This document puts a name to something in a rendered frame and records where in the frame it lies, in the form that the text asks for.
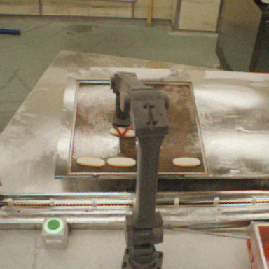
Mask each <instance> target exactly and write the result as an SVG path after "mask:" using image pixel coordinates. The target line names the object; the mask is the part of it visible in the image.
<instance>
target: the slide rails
mask: <svg viewBox="0 0 269 269"><path fill-rule="evenodd" d="M217 197H218V198H219V201H245V200H252V199H253V197H257V200H269V195H234V196H171V197H157V198H156V202H174V199H175V198H179V202H192V201H214V199H215V198H217ZM8 198H12V200H13V202H21V203H34V202H50V199H51V198H54V201H55V202H71V203H85V202H92V199H96V202H134V198H136V197H109V198H72V197H49V198H17V197H0V202H7V200H8ZM261 205H269V202H261V203H256V204H208V205H156V207H159V208H172V207H234V206H261ZM5 208H27V209H50V208H72V209H94V208H135V206H134V205H109V206H71V205H60V206H24V205H14V206H0V209H5Z"/></svg>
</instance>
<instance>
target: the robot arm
mask: <svg viewBox="0 0 269 269"><path fill-rule="evenodd" d="M110 85H111V89H112V90H113V93H115V94H116V109H115V112H114V115H113V125H112V127H113V128H114V129H116V130H117V132H118V134H119V135H120V136H121V137H124V136H125V134H126V133H127V132H128V131H129V130H130V129H131V125H132V126H133V130H134V134H135V136H137V141H138V152H137V190H136V202H135V206H134V209H133V211H132V214H126V215H125V220H124V233H125V243H126V248H125V251H124V254H123V263H122V266H121V269H162V265H163V255H164V253H163V252H162V251H156V247H155V244H162V243H163V216H162V214H161V212H156V198H157V189H158V173H159V163H160V150H161V147H162V144H163V140H164V139H165V135H168V134H169V123H168V119H167V113H166V110H168V109H169V105H170V100H169V95H168V94H167V93H166V92H165V91H164V90H154V89H153V88H150V87H146V86H145V85H144V84H143V83H142V82H140V81H139V80H138V79H137V76H136V73H134V72H126V71H117V72H114V74H113V76H110ZM120 127H121V128H125V131H124V132H123V133H122V132H121V131H120V129H119V128H120Z"/></svg>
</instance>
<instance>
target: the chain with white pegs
mask: <svg viewBox="0 0 269 269"><path fill-rule="evenodd" d="M7 202H8V204H0V206H14V205H24V204H13V200H12V198H8V200H7ZM135 202H136V198H134V204H96V199H92V204H90V205H72V204H55V201H54V198H51V199H50V204H40V205H24V206H60V205H71V206H109V205H135ZM262 202H269V201H262ZM256 203H261V201H260V202H257V197H253V199H252V201H251V202H219V198H218V197H217V198H215V199H214V202H208V203H206V202H201V203H199V202H194V203H179V198H175V199H174V203H158V204H156V205H208V204H256Z"/></svg>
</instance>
